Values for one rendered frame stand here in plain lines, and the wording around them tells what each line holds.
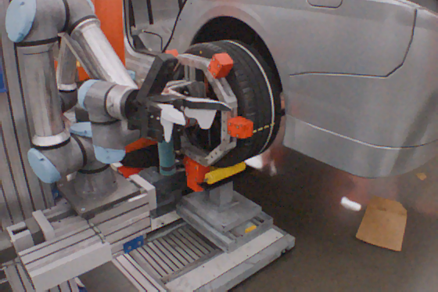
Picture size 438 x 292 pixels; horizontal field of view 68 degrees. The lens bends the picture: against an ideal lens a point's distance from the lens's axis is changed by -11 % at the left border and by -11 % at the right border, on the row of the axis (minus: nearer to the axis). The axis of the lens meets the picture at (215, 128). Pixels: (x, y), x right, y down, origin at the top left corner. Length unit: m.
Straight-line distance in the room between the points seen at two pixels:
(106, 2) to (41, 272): 1.36
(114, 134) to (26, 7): 0.39
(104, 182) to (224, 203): 1.10
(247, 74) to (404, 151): 0.76
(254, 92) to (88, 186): 0.86
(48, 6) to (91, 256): 0.73
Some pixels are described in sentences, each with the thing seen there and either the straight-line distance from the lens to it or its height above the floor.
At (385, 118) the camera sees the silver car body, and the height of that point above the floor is 1.02.
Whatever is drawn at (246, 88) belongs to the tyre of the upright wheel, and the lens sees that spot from 1.63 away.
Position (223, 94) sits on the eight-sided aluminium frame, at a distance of 1.60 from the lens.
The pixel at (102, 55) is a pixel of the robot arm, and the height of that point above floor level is 1.29.
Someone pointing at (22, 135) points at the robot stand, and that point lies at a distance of 1.25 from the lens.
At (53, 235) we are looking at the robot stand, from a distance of 1.21.
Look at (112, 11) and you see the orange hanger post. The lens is 1.97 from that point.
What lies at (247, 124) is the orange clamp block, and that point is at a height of 0.88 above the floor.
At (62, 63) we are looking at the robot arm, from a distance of 1.64.
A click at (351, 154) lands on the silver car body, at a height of 0.83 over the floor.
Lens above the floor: 1.45
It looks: 22 degrees down
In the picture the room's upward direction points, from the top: straight up
